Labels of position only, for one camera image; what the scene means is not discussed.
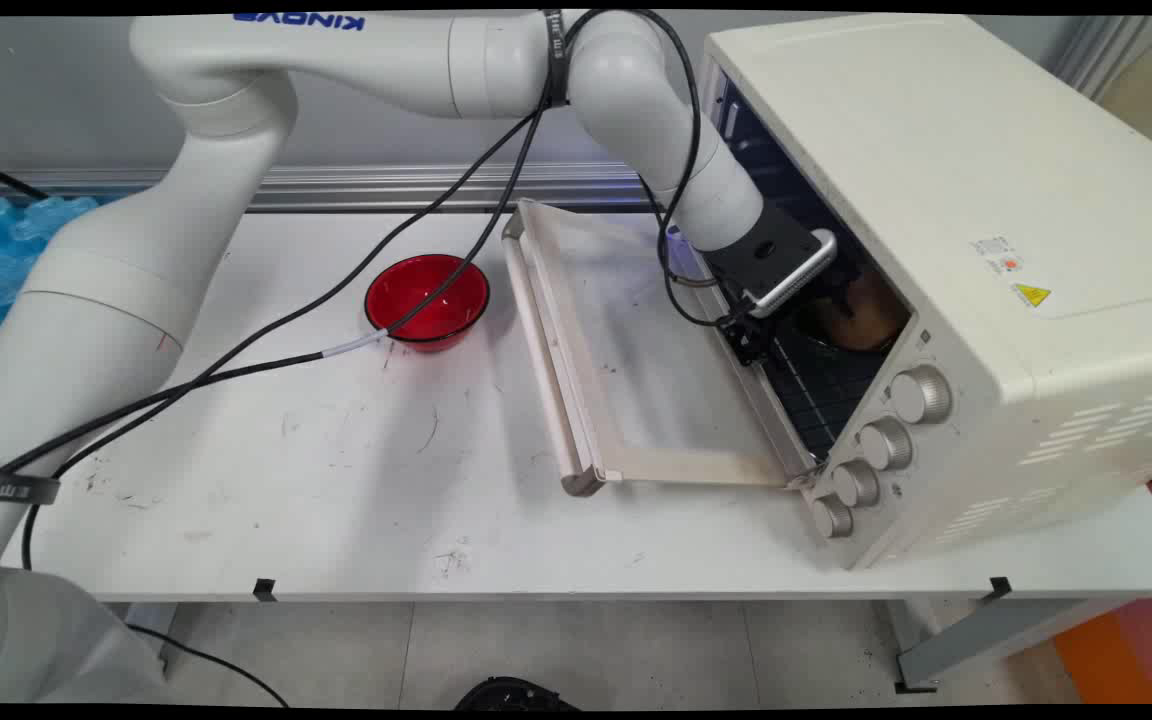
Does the large silver oven knob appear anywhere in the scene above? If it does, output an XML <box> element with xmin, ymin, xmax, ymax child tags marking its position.
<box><xmin>890</xmin><ymin>364</ymin><xmax>953</xmax><ymax>426</ymax></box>

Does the black round floor object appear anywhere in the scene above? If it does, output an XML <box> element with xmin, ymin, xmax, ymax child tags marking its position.
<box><xmin>453</xmin><ymin>676</ymin><xmax>579</xmax><ymax>711</ymax></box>

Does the grey ribbed column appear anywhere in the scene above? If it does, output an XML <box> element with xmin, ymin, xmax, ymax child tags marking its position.
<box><xmin>1049</xmin><ymin>15</ymin><xmax>1152</xmax><ymax>101</ymax></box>

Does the aluminium rail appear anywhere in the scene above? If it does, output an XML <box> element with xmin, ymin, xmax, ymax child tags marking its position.
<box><xmin>0</xmin><ymin>163</ymin><xmax>659</xmax><ymax>214</ymax></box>

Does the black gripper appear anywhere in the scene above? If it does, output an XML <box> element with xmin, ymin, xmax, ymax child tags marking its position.
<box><xmin>781</xmin><ymin>262</ymin><xmax>865</xmax><ymax>346</ymax></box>

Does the black background cable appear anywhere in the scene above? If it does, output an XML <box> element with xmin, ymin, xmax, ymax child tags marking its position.
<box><xmin>0</xmin><ymin>154</ymin><xmax>50</xmax><ymax>201</ymax></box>

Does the black cable with white tape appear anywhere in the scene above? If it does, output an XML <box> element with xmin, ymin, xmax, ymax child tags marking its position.
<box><xmin>21</xmin><ymin>10</ymin><xmax>577</xmax><ymax>573</ymax></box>

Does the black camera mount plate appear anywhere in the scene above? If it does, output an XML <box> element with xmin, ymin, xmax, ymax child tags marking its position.
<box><xmin>704</xmin><ymin>205</ymin><xmax>827</xmax><ymax>306</ymax></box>

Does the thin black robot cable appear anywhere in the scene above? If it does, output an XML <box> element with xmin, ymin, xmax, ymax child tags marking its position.
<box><xmin>0</xmin><ymin>10</ymin><xmax>737</xmax><ymax>476</ymax></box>

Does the black floor cable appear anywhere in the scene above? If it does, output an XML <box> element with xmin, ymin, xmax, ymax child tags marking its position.
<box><xmin>126</xmin><ymin>622</ymin><xmax>290</xmax><ymax>708</ymax></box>

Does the cream toaster oven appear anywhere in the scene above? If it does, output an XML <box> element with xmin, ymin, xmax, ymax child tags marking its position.
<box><xmin>686</xmin><ymin>12</ymin><xmax>1152</xmax><ymax>571</ymax></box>

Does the black velcro strap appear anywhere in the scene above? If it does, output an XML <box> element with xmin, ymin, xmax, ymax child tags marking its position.
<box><xmin>540</xmin><ymin>10</ymin><xmax>573</xmax><ymax>109</ymax></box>

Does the grey table leg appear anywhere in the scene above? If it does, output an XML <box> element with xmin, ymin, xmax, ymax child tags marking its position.
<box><xmin>894</xmin><ymin>597</ymin><xmax>1129</xmax><ymax>693</ymax></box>

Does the white label sticker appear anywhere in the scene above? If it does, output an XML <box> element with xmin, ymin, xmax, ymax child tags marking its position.
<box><xmin>970</xmin><ymin>235</ymin><xmax>1028</xmax><ymax>277</ymax></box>

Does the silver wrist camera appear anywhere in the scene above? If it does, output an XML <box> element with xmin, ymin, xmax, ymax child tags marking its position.
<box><xmin>748</xmin><ymin>228</ymin><xmax>839</xmax><ymax>319</ymax></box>

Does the red bowl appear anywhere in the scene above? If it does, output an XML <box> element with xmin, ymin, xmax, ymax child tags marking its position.
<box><xmin>364</xmin><ymin>254</ymin><xmax>491</xmax><ymax>353</ymax></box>

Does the orange floor board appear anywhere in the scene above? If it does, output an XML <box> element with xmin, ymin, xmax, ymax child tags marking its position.
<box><xmin>1050</xmin><ymin>590</ymin><xmax>1152</xmax><ymax>706</ymax></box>

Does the grey velcro strap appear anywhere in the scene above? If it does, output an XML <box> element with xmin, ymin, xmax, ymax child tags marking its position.
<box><xmin>0</xmin><ymin>467</ymin><xmax>63</xmax><ymax>507</ymax></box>

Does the black wire oven rack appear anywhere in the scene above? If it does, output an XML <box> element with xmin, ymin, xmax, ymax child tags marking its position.
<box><xmin>768</xmin><ymin>330</ymin><xmax>889</xmax><ymax>463</ymax></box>

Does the cream glass oven door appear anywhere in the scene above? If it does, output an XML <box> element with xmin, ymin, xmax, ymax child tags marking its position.
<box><xmin>501</xmin><ymin>198</ymin><xmax>817</xmax><ymax>498</ymax></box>

